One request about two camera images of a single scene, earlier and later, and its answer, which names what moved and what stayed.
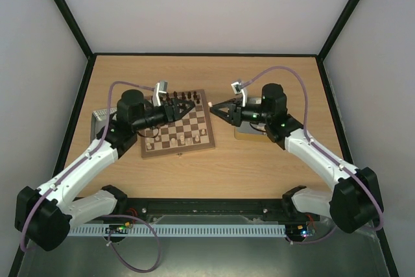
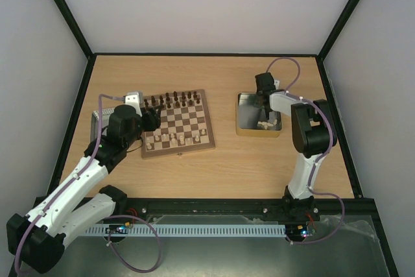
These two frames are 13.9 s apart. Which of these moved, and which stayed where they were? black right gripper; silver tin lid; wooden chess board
Moved: black right gripper
Stayed: wooden chess board; silver tin lid
